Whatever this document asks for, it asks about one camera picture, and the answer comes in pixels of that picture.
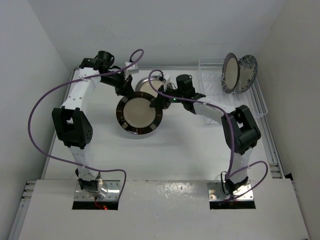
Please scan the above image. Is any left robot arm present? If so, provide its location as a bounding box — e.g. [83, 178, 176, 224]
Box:
[51, 50, 139, 199]

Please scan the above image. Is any purple cable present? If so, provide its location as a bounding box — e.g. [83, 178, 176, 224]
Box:
[27, 48, 145, 201]
[148, 69, 269, 203]

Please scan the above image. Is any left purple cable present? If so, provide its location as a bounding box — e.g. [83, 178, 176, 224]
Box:
[27, 48, 145, 201]

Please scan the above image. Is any silver rim plate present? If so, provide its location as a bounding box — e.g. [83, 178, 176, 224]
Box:
[221, 52, 240, 94]
[135, 75, 164, 98]

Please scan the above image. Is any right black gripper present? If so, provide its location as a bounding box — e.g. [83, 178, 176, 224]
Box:
[151, 83, 186, 110]

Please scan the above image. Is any dark patterned rim plate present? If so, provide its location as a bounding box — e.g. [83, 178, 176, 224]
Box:
[116, 91, 163, 135]

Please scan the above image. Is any blue floral plate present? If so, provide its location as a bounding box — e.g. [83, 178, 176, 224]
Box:
[234, 54, 258, 94]

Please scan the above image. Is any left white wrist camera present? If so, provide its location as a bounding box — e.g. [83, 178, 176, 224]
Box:
[124, 62, 139, 79]

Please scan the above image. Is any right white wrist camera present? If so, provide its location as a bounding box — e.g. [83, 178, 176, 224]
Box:
[157, 72, 171, 91]

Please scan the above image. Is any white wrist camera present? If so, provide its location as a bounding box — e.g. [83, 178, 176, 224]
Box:
[124, 62, 139, 79]
[157, 72, 171, 91]

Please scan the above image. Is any white wire dish rack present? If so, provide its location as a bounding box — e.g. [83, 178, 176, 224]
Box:
[198, 57, 268, 119]

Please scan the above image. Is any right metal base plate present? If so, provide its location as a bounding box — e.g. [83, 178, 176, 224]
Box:
[207, 180, 254, 202]

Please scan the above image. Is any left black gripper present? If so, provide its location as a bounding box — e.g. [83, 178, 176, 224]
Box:
[99, 70, 135, 97]

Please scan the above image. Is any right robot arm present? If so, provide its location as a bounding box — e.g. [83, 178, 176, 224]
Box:
[148, 74, 261, 196]

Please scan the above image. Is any metal base plate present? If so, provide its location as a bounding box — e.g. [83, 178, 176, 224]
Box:
[207, 180, 254, 202]
[73, 180, 121, 202]

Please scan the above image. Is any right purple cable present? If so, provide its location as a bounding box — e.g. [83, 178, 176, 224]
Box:
[148, 69, 269, 203]

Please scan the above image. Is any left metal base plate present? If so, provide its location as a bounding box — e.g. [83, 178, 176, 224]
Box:
[73, 180, 121, 202]

